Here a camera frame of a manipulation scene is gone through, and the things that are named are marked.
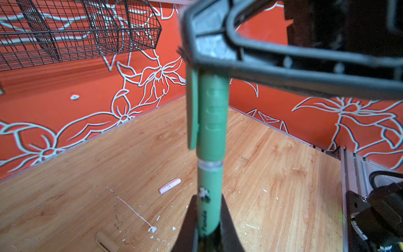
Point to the green pen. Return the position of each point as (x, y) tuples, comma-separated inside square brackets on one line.
[(209, 188)]

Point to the black wire basket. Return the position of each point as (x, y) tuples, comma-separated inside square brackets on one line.
[(36, 33)]

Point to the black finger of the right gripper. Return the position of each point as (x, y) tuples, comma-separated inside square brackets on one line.
[(335, 48)]

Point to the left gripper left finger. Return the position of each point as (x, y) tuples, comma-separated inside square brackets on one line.
[(187, 240)]

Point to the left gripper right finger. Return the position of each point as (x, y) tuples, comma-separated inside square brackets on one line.
[(229, 236)]

